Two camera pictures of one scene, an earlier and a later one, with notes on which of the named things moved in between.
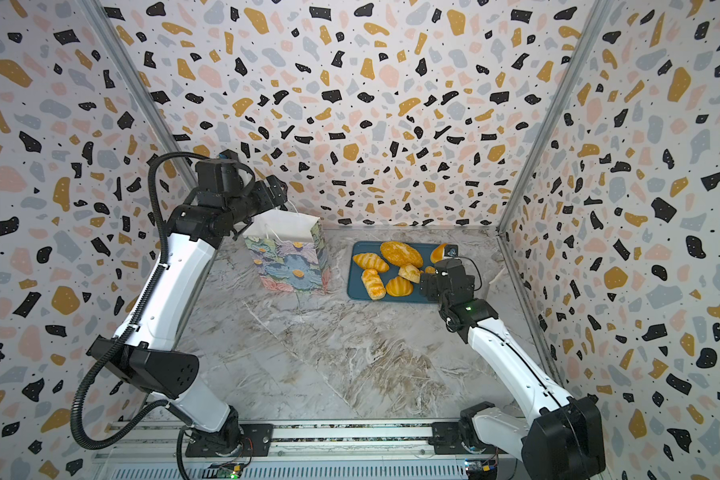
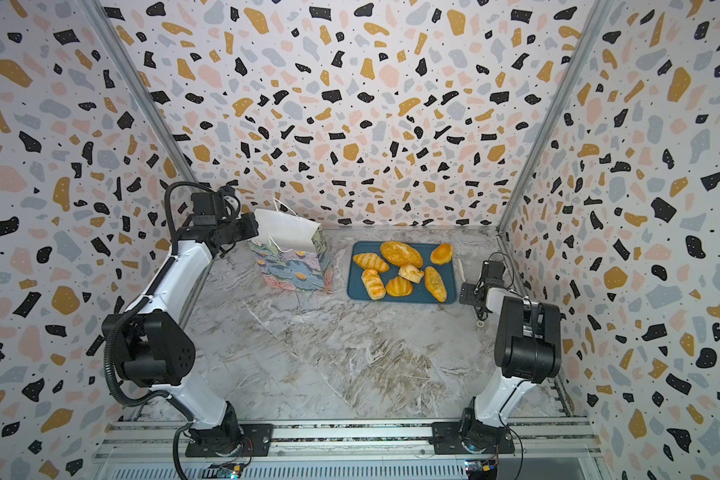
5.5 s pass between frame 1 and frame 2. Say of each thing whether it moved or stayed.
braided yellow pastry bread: stayed
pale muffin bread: stayed
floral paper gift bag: stayed
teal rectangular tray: stayed
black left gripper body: moved
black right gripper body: moved
